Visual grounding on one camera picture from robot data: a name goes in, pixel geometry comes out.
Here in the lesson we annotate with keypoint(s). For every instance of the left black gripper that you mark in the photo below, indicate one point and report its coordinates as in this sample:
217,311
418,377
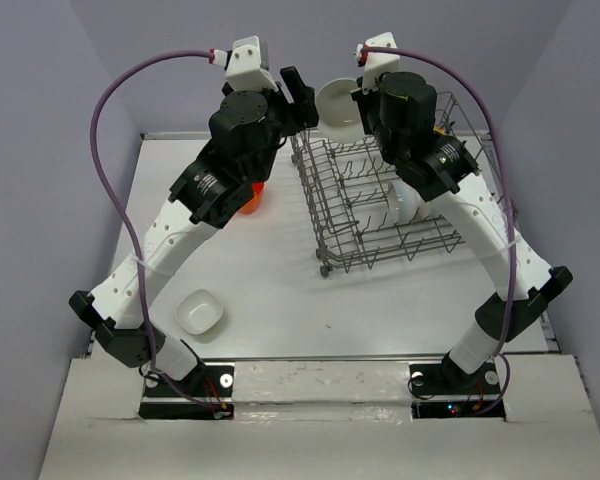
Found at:
301,114

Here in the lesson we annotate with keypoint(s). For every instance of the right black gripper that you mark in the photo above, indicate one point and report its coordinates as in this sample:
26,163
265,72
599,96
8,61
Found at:
365,102

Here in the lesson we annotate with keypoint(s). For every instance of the white round bowl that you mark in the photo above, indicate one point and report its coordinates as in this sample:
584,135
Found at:
403,202

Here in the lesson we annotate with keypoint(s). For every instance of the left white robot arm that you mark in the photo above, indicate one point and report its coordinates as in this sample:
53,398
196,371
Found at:
247,131

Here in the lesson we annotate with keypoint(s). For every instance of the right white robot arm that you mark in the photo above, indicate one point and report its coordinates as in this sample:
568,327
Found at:
446,175

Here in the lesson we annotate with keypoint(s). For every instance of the yellow round bowl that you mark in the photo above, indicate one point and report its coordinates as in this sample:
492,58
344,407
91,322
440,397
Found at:
441,130

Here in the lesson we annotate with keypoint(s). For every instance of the orange square bowl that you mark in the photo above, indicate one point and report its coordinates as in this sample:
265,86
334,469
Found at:
254,203

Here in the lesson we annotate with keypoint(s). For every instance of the white square bowl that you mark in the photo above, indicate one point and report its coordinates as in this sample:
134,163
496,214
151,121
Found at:
199,312

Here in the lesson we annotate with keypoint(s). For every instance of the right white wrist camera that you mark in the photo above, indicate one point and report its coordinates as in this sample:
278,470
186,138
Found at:
375,64

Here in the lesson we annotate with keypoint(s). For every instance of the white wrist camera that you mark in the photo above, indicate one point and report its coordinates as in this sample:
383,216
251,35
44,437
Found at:
248,66
375,64

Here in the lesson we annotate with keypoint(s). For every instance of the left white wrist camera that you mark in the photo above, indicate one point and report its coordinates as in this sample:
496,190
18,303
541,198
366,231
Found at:
248,66

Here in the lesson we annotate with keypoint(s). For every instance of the grey wire dish rack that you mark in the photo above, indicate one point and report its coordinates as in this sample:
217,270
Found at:
346,189

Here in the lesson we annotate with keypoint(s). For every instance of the metal front rail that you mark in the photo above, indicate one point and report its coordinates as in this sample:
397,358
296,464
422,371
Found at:
369,357

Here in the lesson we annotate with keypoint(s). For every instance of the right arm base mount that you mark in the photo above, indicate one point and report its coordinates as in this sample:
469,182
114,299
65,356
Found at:
442,390

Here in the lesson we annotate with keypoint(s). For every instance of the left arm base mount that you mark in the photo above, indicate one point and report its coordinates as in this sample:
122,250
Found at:
208,395

